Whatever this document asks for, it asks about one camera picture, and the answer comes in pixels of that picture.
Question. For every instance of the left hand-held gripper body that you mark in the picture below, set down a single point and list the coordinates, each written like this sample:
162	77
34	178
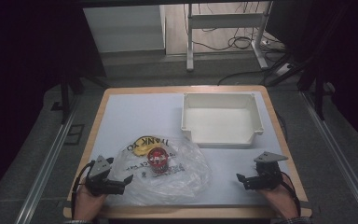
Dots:
101	183

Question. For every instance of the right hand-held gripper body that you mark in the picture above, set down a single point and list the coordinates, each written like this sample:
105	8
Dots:
267	177

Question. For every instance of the clear printed plastic bag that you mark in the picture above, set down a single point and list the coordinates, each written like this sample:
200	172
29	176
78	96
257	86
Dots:
174	183

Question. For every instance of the white plastic bin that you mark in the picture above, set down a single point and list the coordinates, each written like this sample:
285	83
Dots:
222	124

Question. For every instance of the person's right hand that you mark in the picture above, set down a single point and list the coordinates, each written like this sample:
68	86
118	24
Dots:
279	200

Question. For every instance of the person's left hand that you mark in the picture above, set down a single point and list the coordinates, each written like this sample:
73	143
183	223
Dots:
87	207

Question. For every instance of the black floor plate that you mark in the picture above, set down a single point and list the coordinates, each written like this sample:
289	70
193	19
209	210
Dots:
74	134

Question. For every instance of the black stand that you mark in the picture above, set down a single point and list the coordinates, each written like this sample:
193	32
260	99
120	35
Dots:
65	99
319	96

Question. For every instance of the white power strip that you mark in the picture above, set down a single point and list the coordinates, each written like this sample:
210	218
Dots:
284	69

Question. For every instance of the white cabinet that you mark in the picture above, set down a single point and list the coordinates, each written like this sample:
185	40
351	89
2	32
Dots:
124	28

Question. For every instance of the aluminium rail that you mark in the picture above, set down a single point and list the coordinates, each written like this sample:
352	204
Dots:
43	174
338	155

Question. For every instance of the white desk frame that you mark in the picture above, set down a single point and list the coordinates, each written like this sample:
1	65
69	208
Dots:
227	21

